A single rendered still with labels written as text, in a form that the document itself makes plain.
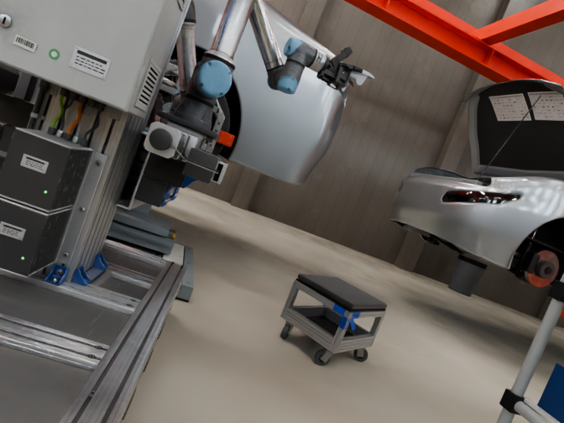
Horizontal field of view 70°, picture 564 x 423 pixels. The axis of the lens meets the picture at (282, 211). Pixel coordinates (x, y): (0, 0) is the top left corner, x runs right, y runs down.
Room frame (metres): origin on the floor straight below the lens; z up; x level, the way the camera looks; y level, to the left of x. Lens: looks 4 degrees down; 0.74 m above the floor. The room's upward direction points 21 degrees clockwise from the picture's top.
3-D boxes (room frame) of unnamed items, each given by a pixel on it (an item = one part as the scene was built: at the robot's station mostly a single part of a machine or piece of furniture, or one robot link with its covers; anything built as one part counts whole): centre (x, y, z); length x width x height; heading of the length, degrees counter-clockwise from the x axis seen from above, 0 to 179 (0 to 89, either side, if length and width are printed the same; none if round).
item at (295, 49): (1.54, 0.16, 1.21); 0.11 x 0.08 x 0.09; 113
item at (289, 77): (1.55, 0.16, 1.12); 0.11 x 0.08 x 0.11; 23
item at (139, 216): (2.45, 0.81, 0.32); 0.40 x 0.30 x 0.28; 105
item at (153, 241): (2.45, 0.81, 0.13); 0.50 x 0.36 x 0.10; 105
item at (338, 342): (2.05, -0.45, 0.17); 0.43 x 0.36 x 0.34; 141
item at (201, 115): (1.56, 0.45, 0.87); 0.15 x 0.15 x 0.10
